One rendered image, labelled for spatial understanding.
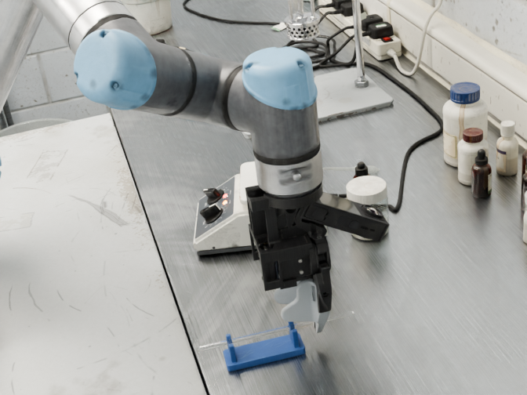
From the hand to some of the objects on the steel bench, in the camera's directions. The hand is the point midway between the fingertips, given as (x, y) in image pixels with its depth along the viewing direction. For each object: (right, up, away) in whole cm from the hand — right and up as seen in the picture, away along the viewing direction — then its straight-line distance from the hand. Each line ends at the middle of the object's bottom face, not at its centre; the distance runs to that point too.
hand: (322, 320), depth 112 cm
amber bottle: (+27, +16, +28) cm, 42 cm away
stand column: (+12, +38, +68) cm, 79 cm away
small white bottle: (+32, +19, +33) cm, 50 cm away
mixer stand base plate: (+1, +34, +66) cm, 74 cm away
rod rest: (-7, -4, +1) cm, 9 cm away
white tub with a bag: (-36, +59, +118) cm, 137 cm away
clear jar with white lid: (+9, +10, +22) cm, 26 cm away
